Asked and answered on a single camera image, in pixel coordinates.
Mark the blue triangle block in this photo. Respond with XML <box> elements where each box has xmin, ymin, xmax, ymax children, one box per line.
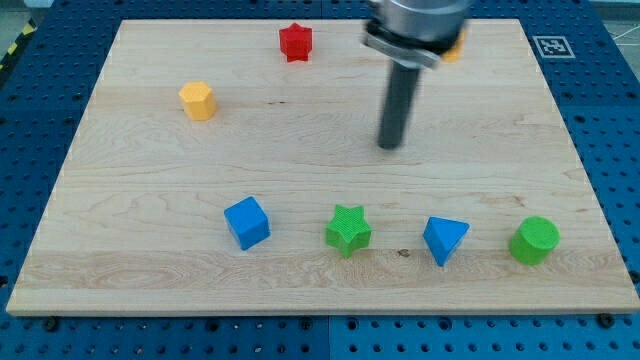
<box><xmin>423</xmin><ymin>216</ymin><xmax>470</xmax><ymax>267</ymax></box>

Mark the wooden board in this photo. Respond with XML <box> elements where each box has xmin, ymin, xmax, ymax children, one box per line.
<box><xmin>7</xmin><ymin>19</ymin><xmax>639</xmax><ymax>317</ymax></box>

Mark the red star block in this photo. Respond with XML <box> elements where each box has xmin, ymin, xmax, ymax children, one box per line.
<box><xmin>279</xmin><ymin>23</ymin><xmax>313</xmax><ymax>62</ymax></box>

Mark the yellow hexagon block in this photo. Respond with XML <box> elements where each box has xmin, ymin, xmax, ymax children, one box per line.
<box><xmin>178</xmin><ymin>81</ymin><xmax>217</xmax><ymax>121</ymax></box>

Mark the green star block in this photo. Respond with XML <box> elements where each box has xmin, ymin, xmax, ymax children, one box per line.
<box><xmin>325</xmin><ymin>205</ymin><xmax>372</xmax><ymax>259</ymax></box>

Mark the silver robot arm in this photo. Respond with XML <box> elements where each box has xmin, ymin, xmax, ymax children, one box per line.
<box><xmin>362</xmin><ymin>0</ymin><xmax>472</xmax><ymax>150</ymax></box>

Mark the yellow heart block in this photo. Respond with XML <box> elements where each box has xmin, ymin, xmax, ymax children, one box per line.
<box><xmin>440</xmin><ymin>30</ymin><xmax>466</xmax><ymax>63</ymax></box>

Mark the silver tool mount plate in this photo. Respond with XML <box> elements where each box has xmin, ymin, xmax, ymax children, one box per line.
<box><xmin>362</xmin><ymin>19</ymin><xmax>463</xmax><ymax>68</ymax></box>

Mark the blue cube block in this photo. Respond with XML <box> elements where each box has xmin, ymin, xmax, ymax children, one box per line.
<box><xmin>224</xmin><ymin>196</ymin><xmax>271</xmax><ymax>251</ymax></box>

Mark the green cylinder block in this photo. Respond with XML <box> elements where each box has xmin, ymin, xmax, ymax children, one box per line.
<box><xmin>509</xmin><ymin>216</ymin><xmax>560</xmax><ymax>265</ymax></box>

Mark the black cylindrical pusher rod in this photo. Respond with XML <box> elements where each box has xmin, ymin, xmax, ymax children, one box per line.
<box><xmin>377</xmin><ymin>61</ymin><xmax>421</xmax><ymax>150</ymax></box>

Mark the white fiducial marker tag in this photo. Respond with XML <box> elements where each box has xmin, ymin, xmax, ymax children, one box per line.
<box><xmin>533</xmin><ymin>35</ymin><xmax>575</xmax><ymax>59</ymax></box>

